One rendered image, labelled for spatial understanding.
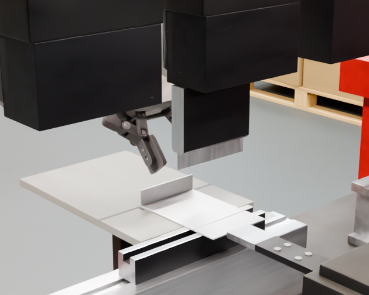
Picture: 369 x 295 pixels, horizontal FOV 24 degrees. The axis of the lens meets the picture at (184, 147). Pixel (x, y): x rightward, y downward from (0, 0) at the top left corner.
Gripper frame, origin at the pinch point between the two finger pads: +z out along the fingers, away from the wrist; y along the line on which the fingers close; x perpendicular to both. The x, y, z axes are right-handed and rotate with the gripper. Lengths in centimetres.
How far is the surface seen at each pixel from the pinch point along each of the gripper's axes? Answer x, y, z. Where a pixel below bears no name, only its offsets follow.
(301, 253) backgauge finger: -12.2, 0.2, 18.3
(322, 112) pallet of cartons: 243, 307, -68
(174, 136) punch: -9.3, -6.4, 1.1
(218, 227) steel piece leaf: -3.5, -1.6, 11.4
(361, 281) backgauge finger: -23.0, -4.9, 23.5
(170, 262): -2.1, -8.8, 12.9
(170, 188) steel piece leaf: 4.3, 0.6, 3.5
